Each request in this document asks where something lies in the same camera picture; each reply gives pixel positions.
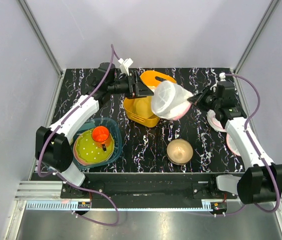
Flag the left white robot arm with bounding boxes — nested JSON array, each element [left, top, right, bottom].
[[35, 58, 154, 198]]

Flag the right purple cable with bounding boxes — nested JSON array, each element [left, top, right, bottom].
[[188, 73, 281, 217]]

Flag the yellow-green dotted plate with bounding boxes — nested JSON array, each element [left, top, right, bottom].
[[73, 126, 115, 166]]

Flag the flat pink-rimmed mesh bag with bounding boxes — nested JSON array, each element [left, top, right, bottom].
[[226, 133, 241, 157]]

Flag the orange plastic cup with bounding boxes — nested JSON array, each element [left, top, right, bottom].
[[92, 126, 111, 148]]

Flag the white mesh laundry bag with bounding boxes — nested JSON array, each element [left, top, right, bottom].
[[151, 80, 194, 121]]

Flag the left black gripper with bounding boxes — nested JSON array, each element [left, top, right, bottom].
[[108, 71, 154, 100]]

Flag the purple cable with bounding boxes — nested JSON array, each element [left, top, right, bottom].
[[36, 44, 120, 226], [188, 73, 281, 217]]

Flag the beige bra in basket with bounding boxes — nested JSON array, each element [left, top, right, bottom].
[[133, 96, 153, 118]]

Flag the yellow plastic basket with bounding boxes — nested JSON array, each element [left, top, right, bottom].
[[123, 70, 176, 128]]

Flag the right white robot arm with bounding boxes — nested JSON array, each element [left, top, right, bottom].
[[188, 80, 282, 206]]

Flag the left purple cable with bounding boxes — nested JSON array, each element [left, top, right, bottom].
[[36, 44, 120, 226]]

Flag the open laundry bag pink trim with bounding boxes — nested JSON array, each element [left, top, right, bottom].
[[207, 110, 226, 133]]

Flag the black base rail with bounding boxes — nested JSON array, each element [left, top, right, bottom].
[[60, 172, 238, 201]]

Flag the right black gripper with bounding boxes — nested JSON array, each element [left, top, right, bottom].
[[188, 85, 221, 112]]

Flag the pink plate under green plate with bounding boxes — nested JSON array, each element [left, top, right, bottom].
[[73, 139, 114, 166]]

